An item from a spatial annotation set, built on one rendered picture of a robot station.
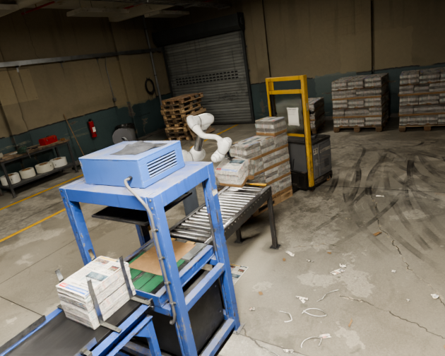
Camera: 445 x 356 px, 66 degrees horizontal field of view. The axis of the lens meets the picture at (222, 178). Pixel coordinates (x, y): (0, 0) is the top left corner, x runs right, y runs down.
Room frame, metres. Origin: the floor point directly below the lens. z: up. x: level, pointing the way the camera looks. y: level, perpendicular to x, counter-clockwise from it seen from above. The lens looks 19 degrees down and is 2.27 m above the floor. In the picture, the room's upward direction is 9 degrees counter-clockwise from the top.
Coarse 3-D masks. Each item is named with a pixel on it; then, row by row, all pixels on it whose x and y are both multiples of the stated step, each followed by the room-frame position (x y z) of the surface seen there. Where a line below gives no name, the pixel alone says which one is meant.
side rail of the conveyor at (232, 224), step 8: (264, 192) 3.58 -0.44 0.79; (256, 200) 3.41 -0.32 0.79; (264, 200) 3.56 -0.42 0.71; (248, 208) 3.24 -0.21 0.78; (256, 208) 3.39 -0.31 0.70; (240, 216) 3.10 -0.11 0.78; (248, 216) 3.22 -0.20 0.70; (232, 224) 2.97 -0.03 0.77; (240, 224) 3.08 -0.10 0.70; (232, 232) 2.95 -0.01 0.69; (208, 240) 2.68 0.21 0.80
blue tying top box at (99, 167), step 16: (176, 144) 2.46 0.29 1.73; (80, 160) 2.46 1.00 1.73; (96, 160) 2.36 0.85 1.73; (112, 160) 2.27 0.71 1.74; (128, 160) 2.18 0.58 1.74; (144, 160) 2.18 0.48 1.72; (160, 160) 2.31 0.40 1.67; (176, 160) 2.43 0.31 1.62; (96, 176) 2.39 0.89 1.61; (112, 176) 2.29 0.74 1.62; (128, 176) 2.20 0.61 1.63; (144, 176) 2.16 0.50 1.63; (160, 176) 2.28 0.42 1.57
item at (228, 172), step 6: (222, 162) 3.73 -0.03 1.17; (228, 162) 3.70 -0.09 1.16; (234, 162) 3.66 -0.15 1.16; (240, 162) 3.63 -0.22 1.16; (216, 168) 3.66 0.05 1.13; (222, 168) 3.62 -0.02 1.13; (228, 168) 3.59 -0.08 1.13; (234, 168) 3.56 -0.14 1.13; (240, 168) 3.54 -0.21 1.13; (222, 174) 3.62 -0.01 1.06; (228, 174) 3.56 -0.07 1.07; (234, 174) 3.52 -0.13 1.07; (240, 174) 3.54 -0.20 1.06; (222, 180) 3.66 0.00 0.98; (228, 180) 3.61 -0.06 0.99; (234, 180) 3.57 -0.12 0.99; (240, 180) 3.54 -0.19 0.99
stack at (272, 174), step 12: (264, 156) 4.85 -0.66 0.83; (264, 168) 4.82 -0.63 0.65; (276, 168) 4.98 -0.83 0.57; (216, 180) 4.32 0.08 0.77; (252, 180) 4.65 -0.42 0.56; (264, 180) 4.80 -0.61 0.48; (276, 192) 4.94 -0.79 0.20; (264, 204) 4.76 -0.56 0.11; (276, 204) 4.92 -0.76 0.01; (252, 216) 4.60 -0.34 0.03
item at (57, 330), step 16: (128, 304) 1.98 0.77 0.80; (144, 304) 1.96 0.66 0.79; (48, 320) 1.96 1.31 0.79; (64, 320) 1.92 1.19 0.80; (112, 320) 1.85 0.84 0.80; (128, 320) 1.83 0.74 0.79; (144, 320) 1.91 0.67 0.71; (32, 336) 1.82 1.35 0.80; (48, 336) 1.79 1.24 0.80; (64, 336) 1.77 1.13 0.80; (80, 336) 1.74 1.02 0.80; (96, 336) 1.72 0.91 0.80; (112, 336) 1.71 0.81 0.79; (128, 336) 1.79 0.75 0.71; (16, 352) 1.69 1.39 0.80; (32, 352) 1.67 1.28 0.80; (48, 352) 1.65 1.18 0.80; (64, 352) 1.63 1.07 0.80; (96, 352) 1.60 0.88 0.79; (112, 352) 1.67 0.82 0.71
